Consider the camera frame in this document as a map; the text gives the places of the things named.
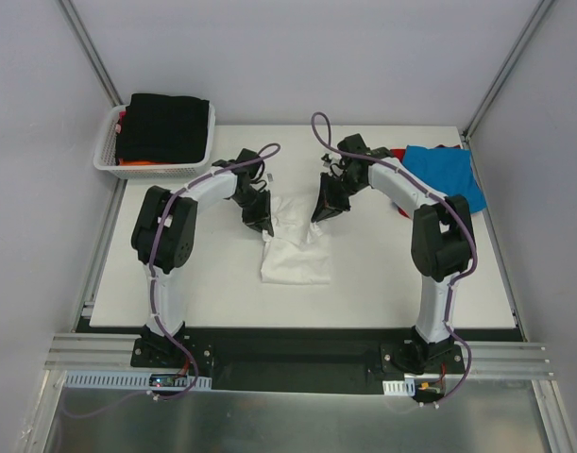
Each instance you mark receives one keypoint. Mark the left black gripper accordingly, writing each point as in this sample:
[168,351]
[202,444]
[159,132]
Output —
[255,208]

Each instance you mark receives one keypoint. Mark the blue t shirt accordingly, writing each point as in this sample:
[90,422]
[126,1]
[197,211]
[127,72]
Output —
[473,193]

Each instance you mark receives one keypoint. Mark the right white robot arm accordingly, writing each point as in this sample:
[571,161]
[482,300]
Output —
[443,248]

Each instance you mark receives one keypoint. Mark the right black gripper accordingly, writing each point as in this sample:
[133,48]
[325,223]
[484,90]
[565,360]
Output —
[334,190]

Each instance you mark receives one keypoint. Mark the black t shirt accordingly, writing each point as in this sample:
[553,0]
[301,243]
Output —
[163,129]

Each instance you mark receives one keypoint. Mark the right white cable duct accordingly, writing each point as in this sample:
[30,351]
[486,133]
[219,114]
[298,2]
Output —
[406,387]

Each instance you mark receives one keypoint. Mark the red t shirt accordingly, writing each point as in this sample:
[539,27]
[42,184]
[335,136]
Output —
[396,153]

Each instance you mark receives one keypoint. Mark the white t shirt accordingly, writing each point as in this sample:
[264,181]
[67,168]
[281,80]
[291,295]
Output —
[298,251]

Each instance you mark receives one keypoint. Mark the white plastic basket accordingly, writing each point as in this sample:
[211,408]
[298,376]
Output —
[104,153]

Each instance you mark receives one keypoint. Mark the aluminium rail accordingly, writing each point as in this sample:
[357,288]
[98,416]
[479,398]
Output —
[491,360]

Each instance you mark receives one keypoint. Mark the left white cable duct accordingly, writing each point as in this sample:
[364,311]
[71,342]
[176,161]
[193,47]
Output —
[135,381]

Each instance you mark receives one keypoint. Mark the pink t shirt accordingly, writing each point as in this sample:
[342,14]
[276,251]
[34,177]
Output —
[118,124]

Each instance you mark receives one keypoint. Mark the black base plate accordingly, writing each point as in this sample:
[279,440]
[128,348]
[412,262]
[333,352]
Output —
[298,360]

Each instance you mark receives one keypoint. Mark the white cable duct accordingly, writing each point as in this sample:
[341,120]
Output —
[135,381]
[406,387]

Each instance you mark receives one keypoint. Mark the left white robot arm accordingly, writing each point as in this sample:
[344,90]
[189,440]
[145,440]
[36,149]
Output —
[164,233]

